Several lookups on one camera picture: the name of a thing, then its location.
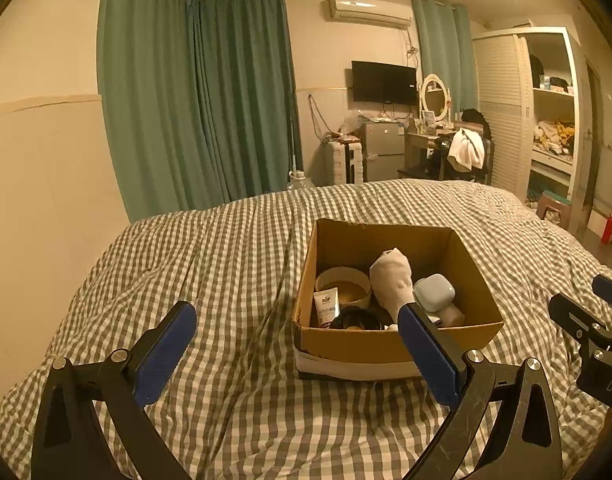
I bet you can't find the black wall television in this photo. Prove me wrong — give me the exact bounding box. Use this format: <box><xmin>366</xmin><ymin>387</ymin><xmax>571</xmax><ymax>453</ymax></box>
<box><xmin>351</xmin><ymin>60</ymin><xmax>417</xmax><ymax>106</ymax></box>

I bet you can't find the white air conditioner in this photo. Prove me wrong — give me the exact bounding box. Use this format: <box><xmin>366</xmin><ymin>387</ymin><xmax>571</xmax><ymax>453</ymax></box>
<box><xmin>328</xmin><ymin>0</ymin><xmax>413</xmax><ymax>30</ymax></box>

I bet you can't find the checkered blanket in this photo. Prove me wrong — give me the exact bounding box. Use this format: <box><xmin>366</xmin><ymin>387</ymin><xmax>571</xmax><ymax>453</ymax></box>
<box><xmin>0</xmin><ymin>178</ymin><xmax>612</xmax><ymax>480</ymax></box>

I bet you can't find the white wardrobe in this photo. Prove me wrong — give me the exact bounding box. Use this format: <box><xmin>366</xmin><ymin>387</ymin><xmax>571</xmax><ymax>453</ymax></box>
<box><xmin>472</xmin><ymin>26</ymin><xmax>589</xmax><ymax>233</ymax></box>

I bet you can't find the black chair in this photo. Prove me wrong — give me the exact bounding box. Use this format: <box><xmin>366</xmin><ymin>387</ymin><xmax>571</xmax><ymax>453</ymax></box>
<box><xmin>438</xmin><ymin>130</ymin><xmax>495</xmax><ymax>183</ymax></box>

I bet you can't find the white towel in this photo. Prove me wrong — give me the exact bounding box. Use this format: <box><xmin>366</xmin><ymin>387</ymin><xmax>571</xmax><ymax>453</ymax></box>
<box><xmin>447</xmin><ymin>127</ymin><xmax>486</xmax><ymax>172</ymax></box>

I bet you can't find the white tape roll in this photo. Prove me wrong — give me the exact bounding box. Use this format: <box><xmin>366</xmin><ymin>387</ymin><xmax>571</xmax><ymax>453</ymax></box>
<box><xmin>314</xmin><ymin>266</ymin><xmax>373</xmax><ymax>308</ymax></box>

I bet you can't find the white sock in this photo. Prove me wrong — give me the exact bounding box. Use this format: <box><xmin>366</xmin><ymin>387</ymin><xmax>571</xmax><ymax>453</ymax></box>
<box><xmin>369</xmin><ymin>247</ymin><xmax>417</xmax><ymax>317</ymax></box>

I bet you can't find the small white tube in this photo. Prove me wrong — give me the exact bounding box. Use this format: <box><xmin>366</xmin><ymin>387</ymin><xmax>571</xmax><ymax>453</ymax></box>
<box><xmin>313</xmin><ymin>286</ymin><xmax>341</xmax><ymax>330</ymax></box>

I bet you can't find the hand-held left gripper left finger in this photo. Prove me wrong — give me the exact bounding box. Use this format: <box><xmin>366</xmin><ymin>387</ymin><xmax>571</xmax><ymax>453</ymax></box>
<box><xmin>31</xmin><ymin>301</ymin><xmax>197</xmax><ymax>480</ymax></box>

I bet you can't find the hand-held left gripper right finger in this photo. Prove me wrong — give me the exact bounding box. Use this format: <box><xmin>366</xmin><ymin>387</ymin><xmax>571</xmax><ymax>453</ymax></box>
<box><xmin>397</xmin><ymin>302</ymin><xmax>564</xmax><ymax>480</ymax></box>

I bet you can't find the brown cardboard box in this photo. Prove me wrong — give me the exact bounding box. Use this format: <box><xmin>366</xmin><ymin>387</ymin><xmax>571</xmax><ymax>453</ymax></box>
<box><xmin>291</xmin><ymin>217</ymin><xmax>505</xmax><ymax>381</ymax></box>

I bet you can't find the white suitcase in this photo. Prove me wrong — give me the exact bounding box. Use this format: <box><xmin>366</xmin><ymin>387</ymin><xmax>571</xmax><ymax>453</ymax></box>
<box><xmin>328</xmin><ymin>140</ymin><xmax>364</xmax><ymax>186</ymax></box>

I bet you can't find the black clothing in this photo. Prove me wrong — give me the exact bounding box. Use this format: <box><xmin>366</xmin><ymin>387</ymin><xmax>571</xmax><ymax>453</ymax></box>
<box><xmin>460</xmin><ymin>108</ymin><xmax>491</xmax><ymax>138</ymax></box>

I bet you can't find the small grey fridge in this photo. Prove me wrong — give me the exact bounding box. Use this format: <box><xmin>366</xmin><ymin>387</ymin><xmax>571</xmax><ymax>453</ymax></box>
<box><xmin>360</xmin><ymin>121</ymin><xmax>405</xmax><ymax>183</ymax></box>

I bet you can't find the green curtain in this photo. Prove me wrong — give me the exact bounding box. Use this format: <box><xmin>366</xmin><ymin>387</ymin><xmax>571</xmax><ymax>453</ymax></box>
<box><xmin>97</xmin><ymin>0</ymin><xmax>197</xmax><ymax>223</ymax></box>
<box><xmin>188</xmin><ymin>0</ymin><xmax>304</xmax><ymax>206</ymax></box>
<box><xmin>412</xmin><ymin>0</ymin><xmax>479</xmax><ymax>113</ymax></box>

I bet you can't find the green-topped plastic stool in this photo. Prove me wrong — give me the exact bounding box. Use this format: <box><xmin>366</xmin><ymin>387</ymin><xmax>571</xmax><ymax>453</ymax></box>
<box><xmin>536</xmin><ymin>190</ymin><xmax>574</xmax><ymax>231</ymax></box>

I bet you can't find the oval white-framed mirror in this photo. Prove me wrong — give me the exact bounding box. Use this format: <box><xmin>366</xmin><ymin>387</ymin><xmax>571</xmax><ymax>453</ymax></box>
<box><xmin>420</xmin><ymin>74</ymin><xmax>451</xmax><ymax>123</ymax></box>

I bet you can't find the black round item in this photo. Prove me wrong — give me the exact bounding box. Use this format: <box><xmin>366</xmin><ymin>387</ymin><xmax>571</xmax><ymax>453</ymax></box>
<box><xmin>329</xmin><ymin>306</ymin><xmax>394</xmax><ymax>331</ymax></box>

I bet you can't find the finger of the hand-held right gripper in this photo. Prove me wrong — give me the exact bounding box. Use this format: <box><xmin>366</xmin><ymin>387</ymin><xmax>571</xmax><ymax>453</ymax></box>
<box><xmin>592</xmin><ymin>274</ymin><xmax>612</xmax><ymax>307</ymax></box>
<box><xmin>548</xmin><ymin>292</ymin><xmax>612</xmax><ymax>356</ymax></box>

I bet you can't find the pile of clothes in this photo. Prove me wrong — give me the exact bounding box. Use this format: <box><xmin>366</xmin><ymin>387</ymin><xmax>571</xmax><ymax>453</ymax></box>
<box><xmin>533</xmin><ymin>120</ymin><xmax>576</xmax><ymax>153</ymax></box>

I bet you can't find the white vanity desk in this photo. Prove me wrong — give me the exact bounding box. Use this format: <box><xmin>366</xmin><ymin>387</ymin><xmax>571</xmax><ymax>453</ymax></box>
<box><xmin>403</xmin><ymin>130</ymin><xmax>459</xmax><ymax>181</ymax></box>

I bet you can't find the light blue earbuds case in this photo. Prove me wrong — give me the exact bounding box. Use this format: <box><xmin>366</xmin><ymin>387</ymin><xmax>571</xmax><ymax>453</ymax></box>
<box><xmin>413</xmin><ymin>273</ymin><xmax>457</xmax><ymax>313</ymax></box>

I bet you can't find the wall cable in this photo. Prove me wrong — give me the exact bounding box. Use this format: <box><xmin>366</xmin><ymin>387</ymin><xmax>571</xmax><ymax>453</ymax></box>
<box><xmin>308</xmin><ymin>94</ymin><xmax>331</xmax><ymax>141</ymax></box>

